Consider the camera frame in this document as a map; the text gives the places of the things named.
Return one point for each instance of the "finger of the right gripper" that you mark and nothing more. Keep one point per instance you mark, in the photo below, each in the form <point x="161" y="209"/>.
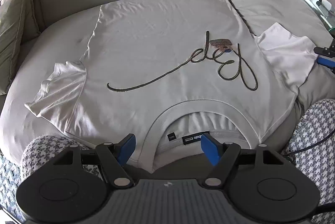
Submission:
<point x="327" y="52"/>
<point x="326" y="62"/>

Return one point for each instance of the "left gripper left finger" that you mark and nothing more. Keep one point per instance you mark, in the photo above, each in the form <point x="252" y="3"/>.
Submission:
<point x="112" y="157"/>

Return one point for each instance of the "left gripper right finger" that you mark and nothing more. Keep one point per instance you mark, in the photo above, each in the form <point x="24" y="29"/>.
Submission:
<point x="222" y="156"/>

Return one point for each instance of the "white printed t-shirt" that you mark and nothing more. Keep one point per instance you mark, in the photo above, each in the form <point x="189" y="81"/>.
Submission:
<point x="168" y="70"/>

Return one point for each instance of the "houndstooth trouser leg left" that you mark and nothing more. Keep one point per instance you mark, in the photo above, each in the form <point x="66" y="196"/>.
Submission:
<point x="35" y="155"/>

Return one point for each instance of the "houndstooth trouser leg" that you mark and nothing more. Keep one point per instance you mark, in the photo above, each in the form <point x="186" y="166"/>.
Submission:
<point x="311" y="147"/>
<point x="35" y="155"/>

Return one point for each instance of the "grey seat cushion right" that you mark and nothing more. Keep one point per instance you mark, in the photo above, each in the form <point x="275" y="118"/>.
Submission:
<point x="297" y="17"/>

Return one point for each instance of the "houndstooth trouser leg right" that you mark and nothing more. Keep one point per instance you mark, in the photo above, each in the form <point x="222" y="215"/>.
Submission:
<point x="311" y="147"/>

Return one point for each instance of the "grey round sofa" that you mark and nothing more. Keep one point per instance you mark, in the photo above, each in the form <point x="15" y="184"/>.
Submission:
<point x="65" y="29"/>

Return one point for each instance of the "olive front pillow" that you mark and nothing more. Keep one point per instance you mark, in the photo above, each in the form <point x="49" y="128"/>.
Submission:
<point x="12" y="20"/>

